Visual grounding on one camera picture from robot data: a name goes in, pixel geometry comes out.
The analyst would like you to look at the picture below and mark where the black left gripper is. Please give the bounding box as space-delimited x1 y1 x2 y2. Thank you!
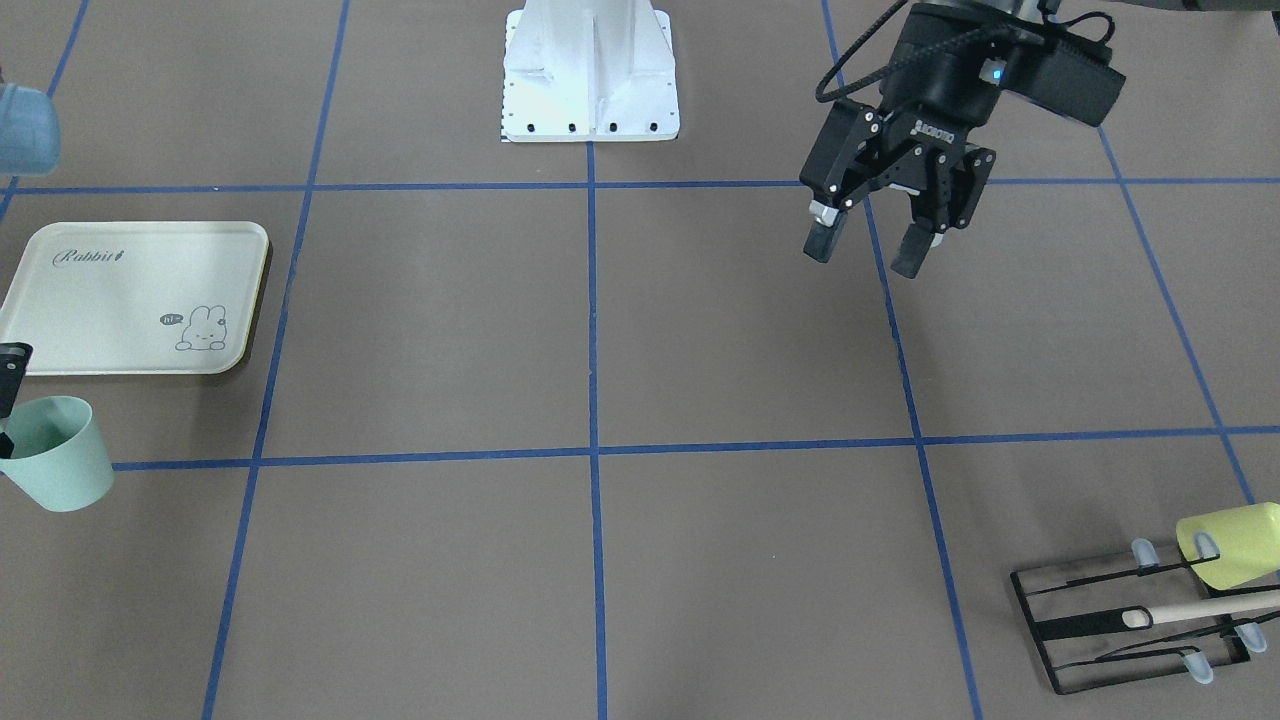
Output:
800 1 1011 279

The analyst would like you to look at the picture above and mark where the light green cup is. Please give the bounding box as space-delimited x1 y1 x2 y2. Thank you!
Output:
1 396 115 512

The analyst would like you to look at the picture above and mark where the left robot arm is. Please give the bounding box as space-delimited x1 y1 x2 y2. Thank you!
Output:
797 1 1126 278

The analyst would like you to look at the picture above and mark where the cream rabbit tray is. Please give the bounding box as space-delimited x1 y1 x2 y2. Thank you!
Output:
1 222 270 375

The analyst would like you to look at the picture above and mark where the yellow cup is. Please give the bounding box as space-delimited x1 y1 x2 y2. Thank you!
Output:
1175 502 1279 591

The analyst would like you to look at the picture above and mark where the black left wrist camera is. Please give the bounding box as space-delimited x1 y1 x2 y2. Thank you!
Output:
980 12 1126 128

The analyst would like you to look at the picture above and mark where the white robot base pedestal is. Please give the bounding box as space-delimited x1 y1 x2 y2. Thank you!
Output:
500 1 681 143

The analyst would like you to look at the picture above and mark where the black wire cup rack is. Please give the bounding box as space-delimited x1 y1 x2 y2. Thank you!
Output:
1007 538 1277 696

